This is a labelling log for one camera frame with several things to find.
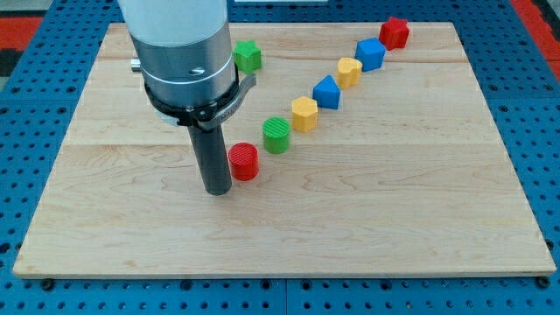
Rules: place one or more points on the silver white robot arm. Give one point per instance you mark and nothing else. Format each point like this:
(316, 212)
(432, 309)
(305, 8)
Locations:
(185, 54)

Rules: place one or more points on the green star block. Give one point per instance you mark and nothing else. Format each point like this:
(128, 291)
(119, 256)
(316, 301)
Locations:
(247, 56)

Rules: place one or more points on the red star block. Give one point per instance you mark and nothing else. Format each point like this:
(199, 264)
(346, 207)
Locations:
(394, 33)

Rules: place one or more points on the green cylinder block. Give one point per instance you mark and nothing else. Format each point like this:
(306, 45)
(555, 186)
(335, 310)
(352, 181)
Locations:
(276, 135)

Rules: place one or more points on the red cylinder block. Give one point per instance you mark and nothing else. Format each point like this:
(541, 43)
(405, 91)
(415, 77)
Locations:
(244, 161)

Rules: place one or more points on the yellow hexagon block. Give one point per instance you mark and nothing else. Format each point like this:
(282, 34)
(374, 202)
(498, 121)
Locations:
(304, 114)

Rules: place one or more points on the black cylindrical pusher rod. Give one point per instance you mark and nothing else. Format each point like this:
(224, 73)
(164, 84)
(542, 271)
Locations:
(211, 155)

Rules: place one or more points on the blue triangle block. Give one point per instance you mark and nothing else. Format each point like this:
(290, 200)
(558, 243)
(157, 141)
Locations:
(327, 93)

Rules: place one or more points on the yellow heart block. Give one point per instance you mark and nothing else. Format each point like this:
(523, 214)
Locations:
(348, 73)

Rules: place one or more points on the blue cube block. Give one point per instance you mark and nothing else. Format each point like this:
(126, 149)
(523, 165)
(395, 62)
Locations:
(370, 52)

